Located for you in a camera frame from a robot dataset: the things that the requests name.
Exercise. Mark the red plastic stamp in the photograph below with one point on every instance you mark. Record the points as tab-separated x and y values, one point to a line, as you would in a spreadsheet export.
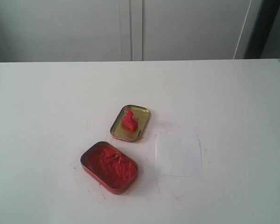
128	121

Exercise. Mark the red ink pad tin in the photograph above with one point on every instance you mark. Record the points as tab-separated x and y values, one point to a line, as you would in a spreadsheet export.
112	169

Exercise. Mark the gold tin lid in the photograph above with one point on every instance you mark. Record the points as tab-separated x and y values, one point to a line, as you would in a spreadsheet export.
118	131

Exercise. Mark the white paper sheet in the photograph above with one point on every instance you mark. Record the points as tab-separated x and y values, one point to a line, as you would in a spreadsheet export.
177	155

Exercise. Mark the white cabinet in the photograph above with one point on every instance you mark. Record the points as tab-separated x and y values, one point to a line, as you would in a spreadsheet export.
125	30

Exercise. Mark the dark vertical post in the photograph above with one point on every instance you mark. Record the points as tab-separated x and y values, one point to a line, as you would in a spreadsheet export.
262	28

